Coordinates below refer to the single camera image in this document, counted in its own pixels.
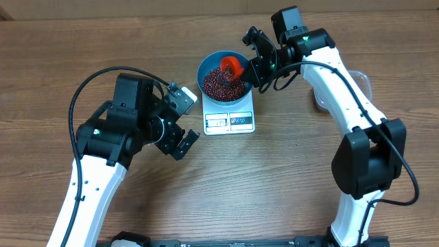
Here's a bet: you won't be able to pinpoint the red measuring scoop blue handle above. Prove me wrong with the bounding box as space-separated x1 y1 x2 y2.
220 56 244 82

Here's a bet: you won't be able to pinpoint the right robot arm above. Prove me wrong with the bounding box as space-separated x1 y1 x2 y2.
241 6 406 246

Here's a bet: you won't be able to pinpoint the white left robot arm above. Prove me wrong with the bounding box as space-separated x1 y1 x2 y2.
47 73 199 246

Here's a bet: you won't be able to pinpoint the blue bowl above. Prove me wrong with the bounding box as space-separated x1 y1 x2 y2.
197 51 252 102

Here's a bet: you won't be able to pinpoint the red beans in bowl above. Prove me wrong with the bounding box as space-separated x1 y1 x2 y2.
202 66 246 102

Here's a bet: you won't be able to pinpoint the white kitchen scale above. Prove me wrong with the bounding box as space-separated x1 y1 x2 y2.
202 91 256 136

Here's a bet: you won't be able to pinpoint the clear plastic container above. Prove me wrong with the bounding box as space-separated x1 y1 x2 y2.
313 70 373 112

